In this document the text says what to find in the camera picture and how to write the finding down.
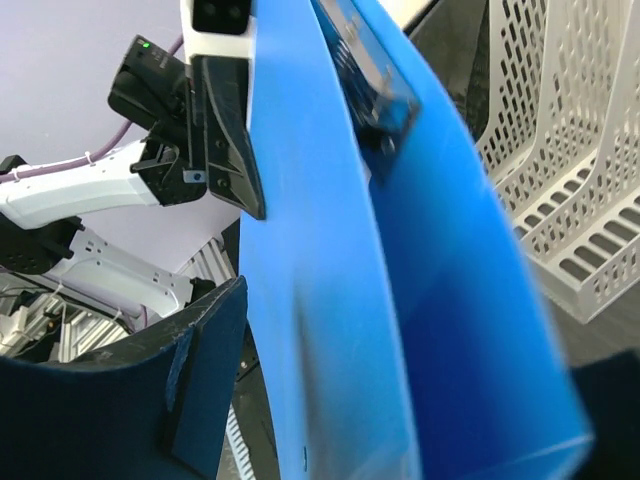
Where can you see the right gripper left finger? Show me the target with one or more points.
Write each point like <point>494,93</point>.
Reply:
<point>153,405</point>

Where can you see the cream perforated file organizer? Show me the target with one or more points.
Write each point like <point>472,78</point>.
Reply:
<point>561,143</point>

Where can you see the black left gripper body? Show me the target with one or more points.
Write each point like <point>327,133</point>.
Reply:
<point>165,156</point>

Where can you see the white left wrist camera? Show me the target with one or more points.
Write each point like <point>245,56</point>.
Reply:
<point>217,28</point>

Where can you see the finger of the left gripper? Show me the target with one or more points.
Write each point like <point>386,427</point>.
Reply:
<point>221,100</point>

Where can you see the blue plastic folder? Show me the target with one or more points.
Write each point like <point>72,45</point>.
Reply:
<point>398,328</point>

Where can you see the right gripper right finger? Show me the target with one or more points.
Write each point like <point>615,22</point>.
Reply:
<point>609,389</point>

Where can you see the white slotted cable duct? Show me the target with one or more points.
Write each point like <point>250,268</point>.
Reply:
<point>238,447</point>

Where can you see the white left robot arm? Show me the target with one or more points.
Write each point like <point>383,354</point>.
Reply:
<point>42,232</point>

